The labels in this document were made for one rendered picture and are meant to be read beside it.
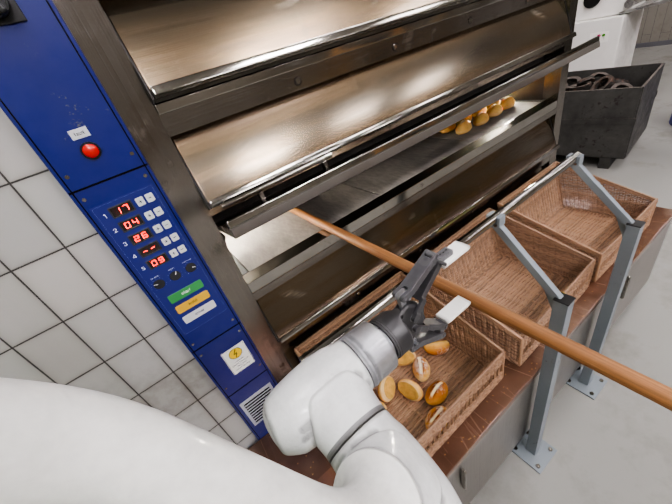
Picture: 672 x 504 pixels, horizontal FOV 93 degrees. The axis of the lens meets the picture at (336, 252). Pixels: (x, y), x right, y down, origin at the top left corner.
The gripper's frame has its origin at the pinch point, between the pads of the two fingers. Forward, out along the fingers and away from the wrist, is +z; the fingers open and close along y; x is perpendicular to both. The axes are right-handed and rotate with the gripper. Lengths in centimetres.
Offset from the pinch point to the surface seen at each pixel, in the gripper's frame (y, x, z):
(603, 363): 10.6, 22.4, 5.4
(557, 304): 37, 3, 40
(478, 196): 35, -52, 83
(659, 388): 10.4, 29.0, 5.8
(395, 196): 13, -55, 36
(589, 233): 72, -21, 131
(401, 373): 72, -33, 6
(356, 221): 14, -55, 16
